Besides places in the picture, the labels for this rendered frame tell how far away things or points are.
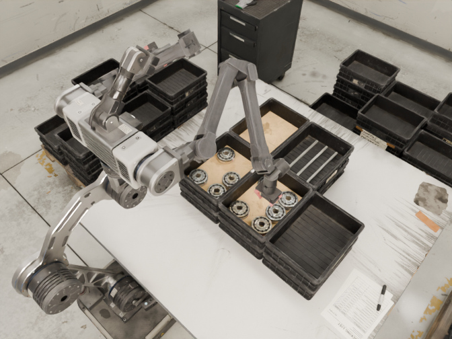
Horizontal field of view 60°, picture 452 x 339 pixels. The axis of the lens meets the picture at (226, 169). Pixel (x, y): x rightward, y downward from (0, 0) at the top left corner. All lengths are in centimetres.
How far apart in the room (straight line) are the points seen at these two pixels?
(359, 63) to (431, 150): 97
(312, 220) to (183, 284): 71
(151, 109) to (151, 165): 189
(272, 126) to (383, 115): 109
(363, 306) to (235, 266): 63
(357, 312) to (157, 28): 380
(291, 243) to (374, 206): 61
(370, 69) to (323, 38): 132
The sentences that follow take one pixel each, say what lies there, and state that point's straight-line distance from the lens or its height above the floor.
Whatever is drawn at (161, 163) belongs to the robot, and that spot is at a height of 150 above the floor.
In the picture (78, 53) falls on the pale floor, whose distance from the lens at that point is 464.
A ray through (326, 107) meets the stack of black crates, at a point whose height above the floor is 27.
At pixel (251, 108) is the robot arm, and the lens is 159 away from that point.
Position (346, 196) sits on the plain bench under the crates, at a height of 70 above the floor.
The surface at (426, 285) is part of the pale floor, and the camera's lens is 307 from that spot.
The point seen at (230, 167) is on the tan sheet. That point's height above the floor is 83.
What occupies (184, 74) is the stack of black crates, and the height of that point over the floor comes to 49.
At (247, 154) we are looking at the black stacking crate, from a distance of 220.
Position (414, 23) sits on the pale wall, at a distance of 499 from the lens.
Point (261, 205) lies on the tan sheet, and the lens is 205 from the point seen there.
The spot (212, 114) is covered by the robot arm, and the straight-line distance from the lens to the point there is 148.
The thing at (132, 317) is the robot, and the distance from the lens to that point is 245.
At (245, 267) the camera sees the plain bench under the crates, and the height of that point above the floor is 70.
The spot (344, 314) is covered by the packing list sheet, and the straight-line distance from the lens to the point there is 201.
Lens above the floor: 253
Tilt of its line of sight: 51 degrees down
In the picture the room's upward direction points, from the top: 2 degrees clockwise
